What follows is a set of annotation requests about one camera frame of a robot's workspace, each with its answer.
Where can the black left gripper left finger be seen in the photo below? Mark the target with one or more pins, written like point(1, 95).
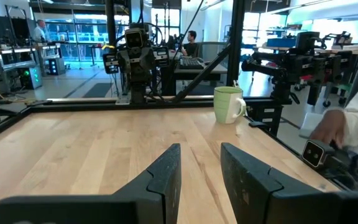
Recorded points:
point(169, 186)

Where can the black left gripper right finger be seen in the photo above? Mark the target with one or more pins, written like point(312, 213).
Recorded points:
point(244, 183)

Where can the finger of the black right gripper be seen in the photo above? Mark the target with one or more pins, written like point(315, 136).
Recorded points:
point(148, 59)
point(123, 62)

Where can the black robot arm on cart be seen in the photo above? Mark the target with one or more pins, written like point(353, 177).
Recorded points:
point(303, 62)

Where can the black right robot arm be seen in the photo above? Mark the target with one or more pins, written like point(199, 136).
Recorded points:
point(138, 90)

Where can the black floor mat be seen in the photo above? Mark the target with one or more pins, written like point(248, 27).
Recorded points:
point(98, 90)

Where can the black keyboard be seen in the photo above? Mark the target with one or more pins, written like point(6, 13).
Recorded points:
point(190, 63)

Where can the person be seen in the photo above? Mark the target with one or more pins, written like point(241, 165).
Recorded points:
point(39, 31)
point(190, 46)

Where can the grey office desk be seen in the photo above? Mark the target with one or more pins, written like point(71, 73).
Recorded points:
point(200, 73)

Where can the black cabinet with labels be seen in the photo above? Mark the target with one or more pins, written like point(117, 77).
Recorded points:
point(267, 115)

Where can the green and white mug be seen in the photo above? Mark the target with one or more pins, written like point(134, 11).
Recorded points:
point(225, 105)

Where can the white sheet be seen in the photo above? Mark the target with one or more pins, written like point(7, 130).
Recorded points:
point(309, 124)

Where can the computer with green lights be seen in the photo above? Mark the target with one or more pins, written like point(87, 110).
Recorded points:
point(33, 77)

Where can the person's hand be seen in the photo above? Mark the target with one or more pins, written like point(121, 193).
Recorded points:
point(328, 127)

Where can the long workbench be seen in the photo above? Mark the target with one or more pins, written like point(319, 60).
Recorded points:
point(14, 54)

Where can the blue bin on shelf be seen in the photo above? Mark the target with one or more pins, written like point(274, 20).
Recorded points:
point(280, 42)

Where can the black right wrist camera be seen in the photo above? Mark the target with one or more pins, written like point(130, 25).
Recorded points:
point(134, 38)

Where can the small table-level camera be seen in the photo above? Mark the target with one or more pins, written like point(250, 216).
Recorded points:
point(313, 154)

